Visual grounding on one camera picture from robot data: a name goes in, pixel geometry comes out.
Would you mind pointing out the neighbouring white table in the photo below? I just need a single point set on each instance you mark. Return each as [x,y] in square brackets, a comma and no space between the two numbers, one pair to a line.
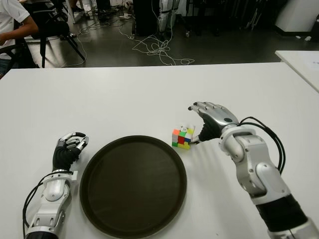
[304,64]

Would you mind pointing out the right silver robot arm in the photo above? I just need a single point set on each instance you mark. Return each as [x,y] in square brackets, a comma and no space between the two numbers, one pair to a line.
[256,161]

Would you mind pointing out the white power strip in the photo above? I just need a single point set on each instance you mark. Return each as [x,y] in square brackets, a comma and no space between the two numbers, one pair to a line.
[125,16]

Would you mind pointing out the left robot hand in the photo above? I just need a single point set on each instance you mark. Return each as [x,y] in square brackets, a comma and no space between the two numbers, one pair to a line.
[63,156]

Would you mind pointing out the white cabinet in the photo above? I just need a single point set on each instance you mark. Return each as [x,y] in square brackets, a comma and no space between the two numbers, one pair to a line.
[299,15]

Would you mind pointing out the small white floor scrap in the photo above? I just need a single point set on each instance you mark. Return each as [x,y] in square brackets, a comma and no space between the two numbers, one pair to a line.
[308,38]

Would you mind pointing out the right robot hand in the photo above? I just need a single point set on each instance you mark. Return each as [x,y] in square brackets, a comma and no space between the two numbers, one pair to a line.
[219,119]

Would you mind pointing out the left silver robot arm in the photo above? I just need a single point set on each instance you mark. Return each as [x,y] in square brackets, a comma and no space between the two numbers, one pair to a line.
[51,199]

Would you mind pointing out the dark brown round plate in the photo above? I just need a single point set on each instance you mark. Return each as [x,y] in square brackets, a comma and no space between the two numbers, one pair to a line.
[132,184]

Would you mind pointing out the black chair with splayed legs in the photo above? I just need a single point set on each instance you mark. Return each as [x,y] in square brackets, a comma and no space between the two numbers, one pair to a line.
[53,22]

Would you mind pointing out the silver humanoid robot legs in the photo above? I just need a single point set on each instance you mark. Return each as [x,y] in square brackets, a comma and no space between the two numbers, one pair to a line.
[163,20]

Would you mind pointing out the person in white shirt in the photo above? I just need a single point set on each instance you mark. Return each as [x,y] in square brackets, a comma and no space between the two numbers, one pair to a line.
[10,20]

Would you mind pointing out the black armrest office chair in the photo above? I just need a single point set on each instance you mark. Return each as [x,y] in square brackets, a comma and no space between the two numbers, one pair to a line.
[23,52]

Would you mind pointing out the tall black cabinet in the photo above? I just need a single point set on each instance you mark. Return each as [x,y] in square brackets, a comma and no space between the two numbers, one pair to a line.
[145,17]

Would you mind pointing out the multicoloured Rubik's cube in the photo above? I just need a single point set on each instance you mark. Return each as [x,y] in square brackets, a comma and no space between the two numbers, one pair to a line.
[182,140]

